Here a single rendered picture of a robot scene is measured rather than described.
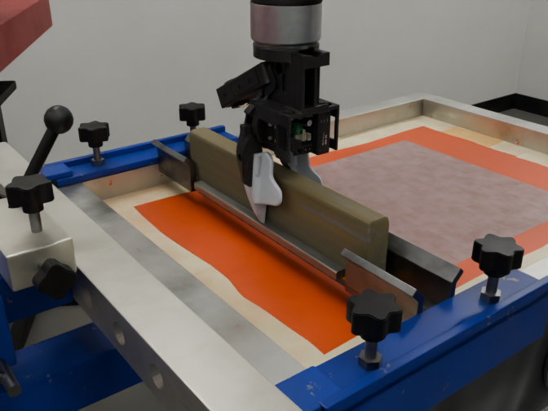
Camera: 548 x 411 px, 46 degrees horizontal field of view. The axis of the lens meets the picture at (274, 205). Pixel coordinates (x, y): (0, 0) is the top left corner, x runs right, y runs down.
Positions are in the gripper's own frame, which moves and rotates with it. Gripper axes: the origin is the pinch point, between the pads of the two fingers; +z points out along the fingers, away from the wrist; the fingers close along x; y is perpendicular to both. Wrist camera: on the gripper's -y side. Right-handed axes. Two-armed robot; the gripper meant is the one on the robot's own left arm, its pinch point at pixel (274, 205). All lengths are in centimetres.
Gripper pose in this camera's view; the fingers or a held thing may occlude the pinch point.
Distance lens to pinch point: 78.5
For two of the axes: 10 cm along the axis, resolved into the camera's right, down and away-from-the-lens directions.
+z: 0.0, 9.0, 4.3
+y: 6.0, 3.4, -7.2
